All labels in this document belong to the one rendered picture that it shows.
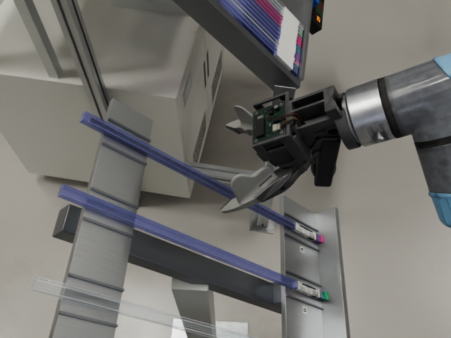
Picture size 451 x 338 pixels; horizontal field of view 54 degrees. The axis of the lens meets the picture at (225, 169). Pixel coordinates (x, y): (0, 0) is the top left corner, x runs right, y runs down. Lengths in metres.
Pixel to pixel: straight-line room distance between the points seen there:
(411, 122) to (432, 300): 1.24
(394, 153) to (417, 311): 0.66
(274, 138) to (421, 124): 0.16
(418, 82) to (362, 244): 1.24
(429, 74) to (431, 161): 0.10
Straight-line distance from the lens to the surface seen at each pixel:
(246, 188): 0.58
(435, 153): 0.54
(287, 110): 0.55
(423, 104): 0.52
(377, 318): 1.64
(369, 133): 0.54
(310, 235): 0.85
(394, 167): 1.93
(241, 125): 0.67
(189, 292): 0.74
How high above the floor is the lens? 1.51
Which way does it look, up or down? 57 degrees down
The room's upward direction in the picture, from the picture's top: straight up
